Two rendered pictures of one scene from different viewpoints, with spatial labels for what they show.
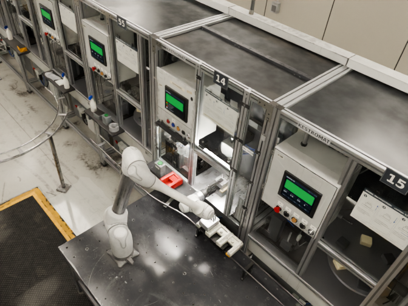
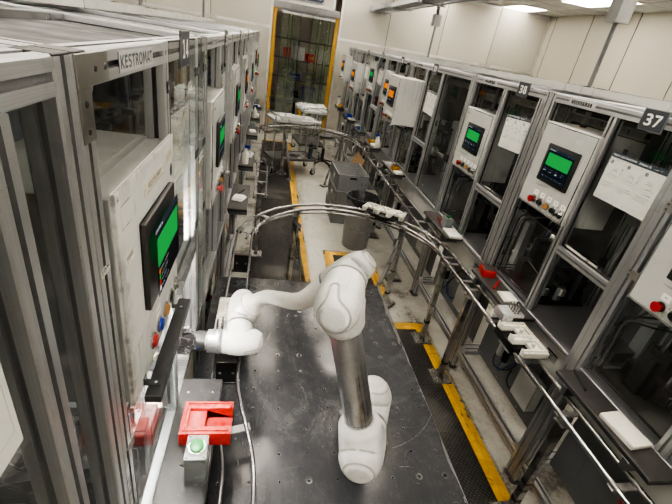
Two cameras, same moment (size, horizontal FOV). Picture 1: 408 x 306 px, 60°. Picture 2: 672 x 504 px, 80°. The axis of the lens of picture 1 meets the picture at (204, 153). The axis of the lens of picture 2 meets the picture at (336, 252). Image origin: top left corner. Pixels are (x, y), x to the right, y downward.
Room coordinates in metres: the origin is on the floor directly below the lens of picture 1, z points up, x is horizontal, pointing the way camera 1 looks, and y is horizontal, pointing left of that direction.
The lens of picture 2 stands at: (2.58, 1.01, 2.09)
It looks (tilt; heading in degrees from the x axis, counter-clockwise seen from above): 27 degrees down; 215
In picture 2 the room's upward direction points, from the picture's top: 10 degrees clockwise
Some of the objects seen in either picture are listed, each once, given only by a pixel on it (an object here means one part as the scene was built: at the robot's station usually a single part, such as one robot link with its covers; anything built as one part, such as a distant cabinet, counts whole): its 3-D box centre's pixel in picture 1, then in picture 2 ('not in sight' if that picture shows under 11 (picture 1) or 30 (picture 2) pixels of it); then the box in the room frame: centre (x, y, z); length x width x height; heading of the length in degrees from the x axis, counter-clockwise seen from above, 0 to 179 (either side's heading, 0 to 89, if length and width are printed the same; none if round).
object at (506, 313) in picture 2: not in sight; (509, 310); (0.42, 0.74, 0.92); 0.13 x 0.10 x 0.09; 137
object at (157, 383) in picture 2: (171, 131); (169, 339); (2.17, 0.27, 1.37); 0.36 x 0.04 x 0.04; 47
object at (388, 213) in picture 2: not in sight; (383, 214); (-0.31, -0.58, 0.84); 0.37 x 0.14 x 0.10; 105
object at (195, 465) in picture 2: (161, 167); (193, 459); (2.16, 0.35, 0.97); 0.08 x 0.08 x 0.12; 47
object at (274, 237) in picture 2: not in sight; (277, 186); (-1.60, -3.18, 0.01); 5.85 x 0.59 x 0.01; 47
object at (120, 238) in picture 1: (121, 239); (369, 403); (1.49, 0.54, 0.85); 0.18 x 0.16 x 0.22; 28
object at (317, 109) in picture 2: not in sight; (309, 129); (-3.55, -4.40, 0.48); 0.84 x 0.58 x 0.97; 55
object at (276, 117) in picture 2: not in sight; (291, 142); (-2.39, -3.74, 0.48); 0.88 x 0.56 x 0.96; 155
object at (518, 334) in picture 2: not in sight; (515, 336); (0.50, 0.83, 0.84); 0.37 x 0.14 x 0.10; 47
